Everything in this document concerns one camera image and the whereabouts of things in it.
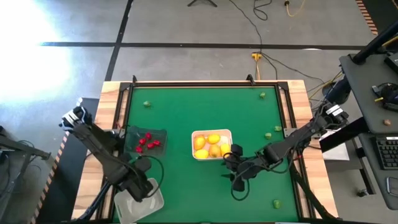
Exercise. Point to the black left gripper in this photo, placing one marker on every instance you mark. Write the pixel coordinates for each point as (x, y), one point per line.
(136, 186)

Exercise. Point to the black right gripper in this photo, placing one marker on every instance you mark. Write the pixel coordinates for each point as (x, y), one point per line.
(248, 168)

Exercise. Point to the yellow toy lemon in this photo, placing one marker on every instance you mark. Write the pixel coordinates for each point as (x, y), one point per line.
(213, 138)
(201, 153)
(225, 148)

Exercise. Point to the clear shallow plastic tray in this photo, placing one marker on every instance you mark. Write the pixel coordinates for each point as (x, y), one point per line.
(152, 202)

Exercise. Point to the orange-yellow toy mango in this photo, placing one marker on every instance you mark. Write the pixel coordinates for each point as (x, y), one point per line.
(199, 142)
(214, 150)

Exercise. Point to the white plastic basket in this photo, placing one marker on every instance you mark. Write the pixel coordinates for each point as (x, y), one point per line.
(229, 133)

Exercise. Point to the red toy produce piece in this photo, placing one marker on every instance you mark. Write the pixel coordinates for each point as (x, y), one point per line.
(157, 142)
(139, 149)
(148, 136)
(150, 145)
(142, 141)

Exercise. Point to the green toy produce piece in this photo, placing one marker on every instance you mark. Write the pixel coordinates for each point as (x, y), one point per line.
(268, 135)
(147, 104)
(262, 95)
(276, 204)
(278, 128)

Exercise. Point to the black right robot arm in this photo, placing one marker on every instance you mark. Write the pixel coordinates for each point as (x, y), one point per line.
(298, 137)

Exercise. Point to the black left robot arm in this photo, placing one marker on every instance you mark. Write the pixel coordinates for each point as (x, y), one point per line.
(99, 146)

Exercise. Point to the translucent grey plastic basket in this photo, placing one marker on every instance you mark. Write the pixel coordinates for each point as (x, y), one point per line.
(132, 137)

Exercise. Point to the green table mat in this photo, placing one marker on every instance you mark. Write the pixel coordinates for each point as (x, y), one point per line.
(192, 109)

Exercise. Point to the yellow power outlet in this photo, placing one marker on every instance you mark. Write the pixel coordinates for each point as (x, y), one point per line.
(257, 56)

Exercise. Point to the black metal stand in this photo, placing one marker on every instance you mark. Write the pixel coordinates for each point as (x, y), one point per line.
(18, 146)

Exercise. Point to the round black stand base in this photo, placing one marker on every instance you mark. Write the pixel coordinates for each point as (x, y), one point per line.
(337, 91)

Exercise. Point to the dark grey desk cart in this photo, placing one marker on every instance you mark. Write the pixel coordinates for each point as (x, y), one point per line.
(367, 93)

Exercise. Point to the black keyboard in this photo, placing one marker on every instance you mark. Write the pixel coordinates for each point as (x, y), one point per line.
(388, 152)

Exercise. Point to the small brown object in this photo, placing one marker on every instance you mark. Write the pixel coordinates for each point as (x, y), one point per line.
(387, 122)

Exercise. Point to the black tripod feet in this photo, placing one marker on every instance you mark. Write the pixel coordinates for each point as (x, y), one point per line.
(202, 1)

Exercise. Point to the black pole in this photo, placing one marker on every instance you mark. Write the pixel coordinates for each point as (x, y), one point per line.
(373, 46)

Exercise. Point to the black table frame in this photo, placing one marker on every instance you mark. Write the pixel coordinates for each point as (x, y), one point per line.
(205, 84)

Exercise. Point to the black frame clamp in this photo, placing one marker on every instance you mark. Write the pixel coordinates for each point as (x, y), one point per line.
(134, 79)
(250, 79)

